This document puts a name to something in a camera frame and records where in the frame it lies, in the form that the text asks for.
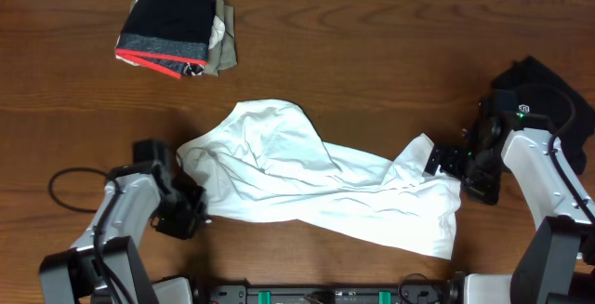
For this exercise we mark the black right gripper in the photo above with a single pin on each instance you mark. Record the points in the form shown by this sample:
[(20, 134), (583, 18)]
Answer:
[(486, 191)]

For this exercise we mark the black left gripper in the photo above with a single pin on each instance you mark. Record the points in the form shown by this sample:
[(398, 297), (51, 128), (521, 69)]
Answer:
[(188, 226)]

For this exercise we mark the white t-shirt pixel print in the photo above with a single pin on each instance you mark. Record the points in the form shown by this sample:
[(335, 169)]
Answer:
[(265, 162)]

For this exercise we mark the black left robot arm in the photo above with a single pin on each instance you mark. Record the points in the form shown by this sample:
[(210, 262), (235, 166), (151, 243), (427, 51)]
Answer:
[(103, 264)]

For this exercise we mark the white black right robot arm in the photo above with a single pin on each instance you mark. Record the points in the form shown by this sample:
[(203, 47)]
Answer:
[(562, 211)]

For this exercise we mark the black t-shirt white logo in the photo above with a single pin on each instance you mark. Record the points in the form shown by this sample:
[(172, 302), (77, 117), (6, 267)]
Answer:
[(542, 91)]

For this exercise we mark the olive grey folded garment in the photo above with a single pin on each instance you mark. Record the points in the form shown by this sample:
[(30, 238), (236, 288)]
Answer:
[(222, 49)]

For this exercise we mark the black folded garment pink trim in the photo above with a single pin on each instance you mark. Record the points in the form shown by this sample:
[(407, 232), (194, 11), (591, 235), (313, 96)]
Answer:
[(167, 25)]

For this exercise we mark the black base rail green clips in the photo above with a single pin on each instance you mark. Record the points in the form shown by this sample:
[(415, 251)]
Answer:
[(414, 288)]

